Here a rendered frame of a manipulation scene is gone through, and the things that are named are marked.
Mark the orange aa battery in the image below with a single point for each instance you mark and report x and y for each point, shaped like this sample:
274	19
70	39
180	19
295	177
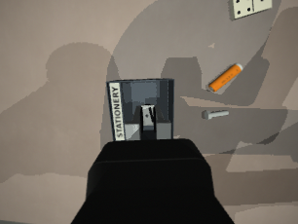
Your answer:
225	77

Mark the white bolt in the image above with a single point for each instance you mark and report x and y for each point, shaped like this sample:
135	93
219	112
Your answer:
209	115

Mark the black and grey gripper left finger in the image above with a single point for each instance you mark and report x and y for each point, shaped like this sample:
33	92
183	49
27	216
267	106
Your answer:
134	128

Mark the cream domino tile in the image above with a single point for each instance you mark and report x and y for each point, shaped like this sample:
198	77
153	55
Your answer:
244	8

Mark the dark grey rack of bins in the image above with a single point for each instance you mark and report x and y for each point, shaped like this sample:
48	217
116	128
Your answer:
125	95

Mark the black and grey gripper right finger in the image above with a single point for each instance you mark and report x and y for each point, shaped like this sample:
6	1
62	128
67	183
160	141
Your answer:
162	127

